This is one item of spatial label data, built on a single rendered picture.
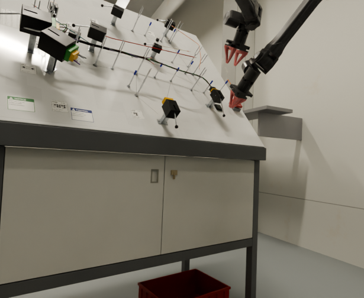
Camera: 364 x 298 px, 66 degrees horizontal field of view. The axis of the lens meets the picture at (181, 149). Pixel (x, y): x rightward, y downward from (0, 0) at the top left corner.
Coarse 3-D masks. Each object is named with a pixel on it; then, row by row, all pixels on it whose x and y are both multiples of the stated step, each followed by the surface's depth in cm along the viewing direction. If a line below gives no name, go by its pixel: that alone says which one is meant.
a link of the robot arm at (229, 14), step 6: (228, 12) 122; (234, 12) 120; (240, 12) 121; (228, 18) 121; (234, 18) 120; (240, 18) 121; (228, 24) 123; (234, 24) 123; (246, 24) 122; (252, 24) 118; (252, 30) 123
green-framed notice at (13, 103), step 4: (8, 96) 84; (12, 96) 85; (16, 96) 86; (8, 100) 84; (12, 100) 84; (16, 100) 85; (20, 100) 86; (24, 100) 87; (28, 100) 87; (32, 100) 88; (8, 104) 83; (12, 104) 83; (16, 104) 84; (20, 104) 85; (24, 104) 86; (28, 104) 86; (32, 104) 87; (8, 108) 82; (12, 108) 83; (16, 108) 83; (20, 108) 84; (24, 108) 85; (28, 108) 85; (32, 108) 86
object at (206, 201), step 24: (168, 168) 114; (192, 168) 122; (216, 168) 130; (240, 168) 139; (168, 192) 114; (192, 192) 121; (216, 192) 129; (240, 192) 139; (168, 216) 114; (192, 216) 121; (216, 216) 129; (240, 216) 139; (168, 240) 114; (192, 240) 121; (216, 240) 129
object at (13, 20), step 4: (4, 8) 110; (4, 12) 109; (8, 12) 110; (12, 12) 111; (16, 12) 112; (4, 16) 107; (8, 16) 109; (12, 16) 110; (16, 16) 111; (4, 20) 106; (8, 20) 107; (12, 20) 108; (16, 20) 109; (4, 24) 104; (8, 24) 105; (12, 24) 107; (16, 24) 108
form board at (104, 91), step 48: (0, 0) 112; (48, 0) 130; (96, 0) 156; (0, 48) 95; (96, 48) 125; (144, 48) 148; (192, 48) 181; (0, 96) 83; (48, 96) 93; (96, 96) 105; (144, 96) 120; (192, 96) 141; (240, 144) 135
